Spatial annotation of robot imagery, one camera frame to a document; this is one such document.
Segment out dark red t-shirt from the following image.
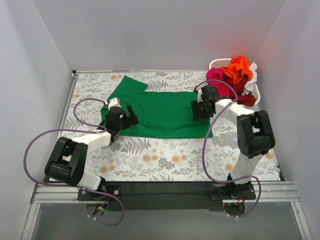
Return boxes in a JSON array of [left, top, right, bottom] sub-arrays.
[[222, 74, 256, 107]]

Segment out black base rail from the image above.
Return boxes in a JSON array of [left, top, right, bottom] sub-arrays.
[[77, 180, 257, 213]]

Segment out floral patterned table mat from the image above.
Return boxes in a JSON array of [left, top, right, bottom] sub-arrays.
[[48, 70, 282, 183]]

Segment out green t-shirt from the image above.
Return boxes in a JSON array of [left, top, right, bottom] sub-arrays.
[[108, 76, 211, 139]]

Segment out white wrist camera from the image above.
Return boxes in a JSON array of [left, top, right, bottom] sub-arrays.
[[195, 88, 203, 103], [104, 97, 121, 110]]

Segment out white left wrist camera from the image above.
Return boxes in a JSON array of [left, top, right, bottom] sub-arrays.
[[104, 97, 121, 110]]

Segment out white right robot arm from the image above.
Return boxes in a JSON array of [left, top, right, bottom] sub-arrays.
[[190, 85, 276, 199]]

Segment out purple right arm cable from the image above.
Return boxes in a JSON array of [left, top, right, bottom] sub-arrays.
[[194, 79, 262, 219]]

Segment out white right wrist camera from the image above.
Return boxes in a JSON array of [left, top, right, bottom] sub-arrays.
[[195, 88, 203, 103]]

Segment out magenta t-shirt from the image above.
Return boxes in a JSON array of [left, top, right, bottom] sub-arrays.
[[206, 67, 231, 99]]

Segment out orange t-shirt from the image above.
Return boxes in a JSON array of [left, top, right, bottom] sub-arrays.
[[220, 56, 253, 85]]

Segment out white perforated laundry basket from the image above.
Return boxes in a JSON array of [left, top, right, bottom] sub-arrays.
[[209, 58, 261, 106]]

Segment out white t-shirt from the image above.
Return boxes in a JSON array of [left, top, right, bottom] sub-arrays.
[[242, 62, 258, 96]]

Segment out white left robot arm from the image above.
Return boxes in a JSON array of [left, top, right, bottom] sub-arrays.
[[44, 105, 139, 200]]

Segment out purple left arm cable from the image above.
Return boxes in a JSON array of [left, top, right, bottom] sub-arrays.
[[23, 97, 125, 227]]

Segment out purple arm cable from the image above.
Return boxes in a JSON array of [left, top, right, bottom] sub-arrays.
[[194, 79, 262, 219], [23, 97, 125, 227]]

